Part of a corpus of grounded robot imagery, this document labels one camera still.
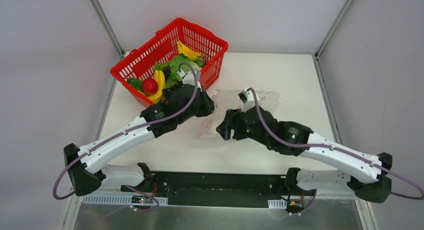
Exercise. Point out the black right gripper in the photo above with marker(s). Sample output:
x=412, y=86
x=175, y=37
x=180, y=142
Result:
x=231, y=124

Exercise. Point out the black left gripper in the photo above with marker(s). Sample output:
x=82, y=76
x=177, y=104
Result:
x=205, y=105

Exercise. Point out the clear zip top bag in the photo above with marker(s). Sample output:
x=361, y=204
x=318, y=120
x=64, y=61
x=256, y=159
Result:
x=229, y=99

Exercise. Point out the red apple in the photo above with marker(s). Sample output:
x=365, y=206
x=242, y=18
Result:
x=149, y=86

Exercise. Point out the red plastic shopping basket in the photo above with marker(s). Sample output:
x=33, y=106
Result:
x=139, y=62

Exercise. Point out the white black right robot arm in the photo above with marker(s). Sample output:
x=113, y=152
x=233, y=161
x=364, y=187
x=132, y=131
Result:
x=353, y=171

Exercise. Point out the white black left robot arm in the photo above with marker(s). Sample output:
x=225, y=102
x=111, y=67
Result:
x=89, y=167

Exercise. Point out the dark purple grape bunch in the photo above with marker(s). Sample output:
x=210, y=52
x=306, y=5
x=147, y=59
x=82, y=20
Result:
x=169, y=90

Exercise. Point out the green lettuce leaf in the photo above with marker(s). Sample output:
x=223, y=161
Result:
x=179, y=68

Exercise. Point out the yellow banana bunch front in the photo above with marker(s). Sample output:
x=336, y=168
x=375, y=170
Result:
x=159, y=76

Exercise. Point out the yellow banana bunch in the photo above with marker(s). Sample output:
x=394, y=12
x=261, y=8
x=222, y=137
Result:
x=159, y=76
x=183, y=49

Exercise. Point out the yellow banana bunch back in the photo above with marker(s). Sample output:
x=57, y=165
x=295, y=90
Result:
x=183, y=49

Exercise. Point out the green bell pepper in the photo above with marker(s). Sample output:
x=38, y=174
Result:
x=135, y=83

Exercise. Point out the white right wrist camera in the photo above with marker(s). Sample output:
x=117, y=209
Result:
x=248, y=99

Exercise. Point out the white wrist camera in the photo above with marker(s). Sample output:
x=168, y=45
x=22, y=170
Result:
x=248, y=99
x=192, y=78

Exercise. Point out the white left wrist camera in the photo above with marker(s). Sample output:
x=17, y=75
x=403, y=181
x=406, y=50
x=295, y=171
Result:
x=192, y=78

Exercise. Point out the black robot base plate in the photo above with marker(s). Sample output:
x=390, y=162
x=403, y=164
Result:
x=219, y=190

